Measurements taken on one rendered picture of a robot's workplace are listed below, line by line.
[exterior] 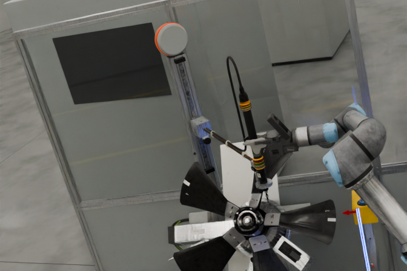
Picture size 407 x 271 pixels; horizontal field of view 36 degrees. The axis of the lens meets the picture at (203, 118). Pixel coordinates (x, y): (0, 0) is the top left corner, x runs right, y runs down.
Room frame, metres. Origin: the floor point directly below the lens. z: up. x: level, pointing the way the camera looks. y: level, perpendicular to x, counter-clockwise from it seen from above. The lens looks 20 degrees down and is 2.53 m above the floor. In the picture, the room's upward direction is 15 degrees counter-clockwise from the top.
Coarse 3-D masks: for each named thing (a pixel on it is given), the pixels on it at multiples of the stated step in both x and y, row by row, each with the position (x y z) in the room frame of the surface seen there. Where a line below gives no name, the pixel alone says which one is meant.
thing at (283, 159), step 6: (264, 156) 2.48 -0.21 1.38; (276, 156) 2.42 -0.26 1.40; (282, 156) 2.40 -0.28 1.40; (288, 156) 2.38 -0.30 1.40; (270, 162) 2.42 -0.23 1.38; (276, 162) 2.40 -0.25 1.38; (282, 162) 2.37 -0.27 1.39; (270, 168) 2.40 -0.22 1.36; (276, 168) 2.37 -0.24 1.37; (270, 174) 2.37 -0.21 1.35; (252, 192) 2.41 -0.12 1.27; (258, 192) 2.36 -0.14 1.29
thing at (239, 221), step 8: (240, 208) 2.31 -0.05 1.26; (248, 208) 2.30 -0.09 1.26; (240, 216) 2.29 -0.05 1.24; (248, 216) 2.29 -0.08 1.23; (256, 216) 2.27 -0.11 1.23; (264, 216) 2.35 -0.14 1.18; (240, 224) 2.27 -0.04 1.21; (248, 224) 2.27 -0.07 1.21; (256, 224) 2.25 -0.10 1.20; (240, 232) 2.25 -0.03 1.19; (248, 232) 2.24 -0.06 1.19; (256, 232) 2.24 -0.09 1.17; (264, 232) 2.31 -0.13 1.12
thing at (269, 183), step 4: (252, 160) 2.34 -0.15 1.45; (252, 164) 2.32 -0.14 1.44; (252, 168) 2.32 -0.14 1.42; (256, 172) 2.31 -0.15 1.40; (256, 176) 2.31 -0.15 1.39; (256, 180) 2.32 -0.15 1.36; (268, 180) 2.30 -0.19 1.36; (256, 184) 2.29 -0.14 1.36; (260, 184) 2.28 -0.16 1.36; (264, 184) 2.27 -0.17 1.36; (268, 184) 2.26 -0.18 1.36; (272, 184) 2.27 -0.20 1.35; (260, 188) 2.26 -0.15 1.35; (264, 188) 2.26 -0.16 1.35
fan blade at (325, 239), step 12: (324, 204) 2.30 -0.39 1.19; (288, 216) 2.28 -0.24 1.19; (300, 216) 2.26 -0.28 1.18; (312, 216) 2.25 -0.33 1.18; (324, 216) 2.23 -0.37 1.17; (288, 228) 2.21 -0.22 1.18; (300, 228) 2.20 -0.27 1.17; (312, 228) 2.19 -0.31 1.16; (324, 228) 2.18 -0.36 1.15; (324, 240) 2.13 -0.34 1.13
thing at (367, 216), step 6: (354, 192) 2.53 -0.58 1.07; (354, 198) 2.48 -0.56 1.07; (360, 198) 2.46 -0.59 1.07; (354, 204) 2.43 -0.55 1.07; (360, 204) 2.41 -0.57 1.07; (354, 210) 2.40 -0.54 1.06; (360, 210) 2.40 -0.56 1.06; (366, 210) 2.39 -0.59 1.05; (354, 216) 2.41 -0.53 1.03; (360, 216) 2.40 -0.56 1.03; (366, 216) 2.39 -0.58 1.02; (372, 216) 2.38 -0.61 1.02; (366, 222) 2.39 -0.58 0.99; (372, 222) 2.38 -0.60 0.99
